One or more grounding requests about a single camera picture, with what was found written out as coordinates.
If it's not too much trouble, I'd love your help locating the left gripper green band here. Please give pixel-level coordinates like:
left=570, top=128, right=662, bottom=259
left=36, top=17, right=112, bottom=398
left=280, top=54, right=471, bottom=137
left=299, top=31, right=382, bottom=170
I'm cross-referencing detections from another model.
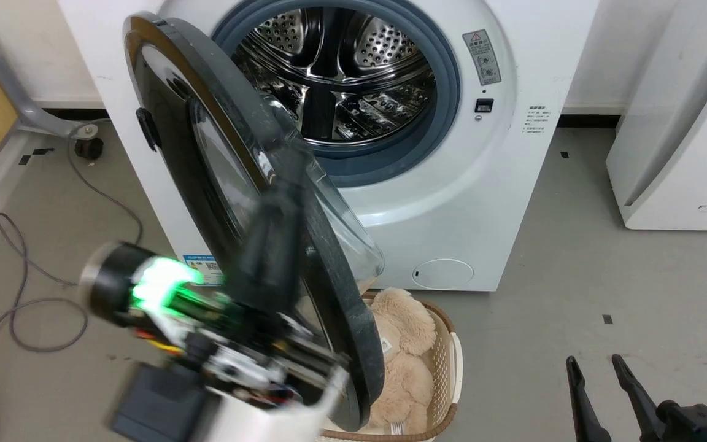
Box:
left=79, top=177, right=349, bottom=411

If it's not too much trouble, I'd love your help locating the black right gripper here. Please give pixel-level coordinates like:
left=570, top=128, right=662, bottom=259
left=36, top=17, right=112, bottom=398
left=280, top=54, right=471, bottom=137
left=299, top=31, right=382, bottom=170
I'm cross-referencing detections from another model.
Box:
left=565, top=353, right=707, bottom=442

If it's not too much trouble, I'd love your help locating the black round washing machine door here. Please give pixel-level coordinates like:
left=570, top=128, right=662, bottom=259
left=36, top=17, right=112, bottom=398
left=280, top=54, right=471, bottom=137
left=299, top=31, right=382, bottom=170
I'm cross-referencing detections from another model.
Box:
left=123, top=12, right=387, bottom=432

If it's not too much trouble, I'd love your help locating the white front-load washing machine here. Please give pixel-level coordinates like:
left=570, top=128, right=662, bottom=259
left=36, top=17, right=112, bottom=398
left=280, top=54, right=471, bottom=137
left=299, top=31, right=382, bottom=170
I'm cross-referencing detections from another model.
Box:
left=58, top=0, right=600, bottom=293

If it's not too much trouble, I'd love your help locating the blue energy label sticker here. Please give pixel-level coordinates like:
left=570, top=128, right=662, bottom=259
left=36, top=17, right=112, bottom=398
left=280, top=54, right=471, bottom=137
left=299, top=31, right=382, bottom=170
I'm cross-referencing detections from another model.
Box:
left=182, top=252, right=226, bottom=287

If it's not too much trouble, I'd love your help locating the beige plush toy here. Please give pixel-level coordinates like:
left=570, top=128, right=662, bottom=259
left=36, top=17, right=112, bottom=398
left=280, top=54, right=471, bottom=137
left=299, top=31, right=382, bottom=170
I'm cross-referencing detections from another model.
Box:
left=358, top=287, right=439, bottom=434

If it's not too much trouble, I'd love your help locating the cream plastic laundry basket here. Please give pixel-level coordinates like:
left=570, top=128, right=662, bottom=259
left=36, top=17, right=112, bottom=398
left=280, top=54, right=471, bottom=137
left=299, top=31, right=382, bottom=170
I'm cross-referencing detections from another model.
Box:
left=319, top=291, right=464, bottom=442

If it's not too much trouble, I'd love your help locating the round white filter cover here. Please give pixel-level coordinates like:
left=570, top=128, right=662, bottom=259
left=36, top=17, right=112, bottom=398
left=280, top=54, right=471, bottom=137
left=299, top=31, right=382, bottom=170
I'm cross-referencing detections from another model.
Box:
left=412, top=258, right=476, bottom=290

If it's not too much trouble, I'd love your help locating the black caster wheel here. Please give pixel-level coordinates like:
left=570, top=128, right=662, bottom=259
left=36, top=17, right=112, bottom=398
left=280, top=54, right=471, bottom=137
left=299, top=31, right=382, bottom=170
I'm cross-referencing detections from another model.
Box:
left=74, top=136, right=105, bottom=161

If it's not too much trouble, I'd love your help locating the white floor-standing appliance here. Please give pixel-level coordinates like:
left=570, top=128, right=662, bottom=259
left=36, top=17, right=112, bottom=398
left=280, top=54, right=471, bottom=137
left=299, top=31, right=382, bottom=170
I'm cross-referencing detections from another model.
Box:
left=605, top=0, right=707, bottom=233

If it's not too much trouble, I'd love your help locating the grey metal stand leg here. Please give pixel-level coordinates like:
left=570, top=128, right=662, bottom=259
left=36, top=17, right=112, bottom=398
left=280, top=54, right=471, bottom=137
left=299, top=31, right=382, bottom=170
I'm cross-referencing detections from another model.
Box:
left=0, top=53, right=100, bottom=139

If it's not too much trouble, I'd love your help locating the grey thin floor cable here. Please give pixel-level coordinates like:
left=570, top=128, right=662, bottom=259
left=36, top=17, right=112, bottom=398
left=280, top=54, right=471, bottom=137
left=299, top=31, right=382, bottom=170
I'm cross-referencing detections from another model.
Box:
left=67, top=140, right=144, bottom=245

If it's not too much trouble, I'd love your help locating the grey looped floor cable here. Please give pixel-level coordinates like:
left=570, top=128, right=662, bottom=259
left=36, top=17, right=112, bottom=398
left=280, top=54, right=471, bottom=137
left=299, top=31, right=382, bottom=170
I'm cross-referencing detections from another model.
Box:
left=0, top=212, right=88, bottom=442

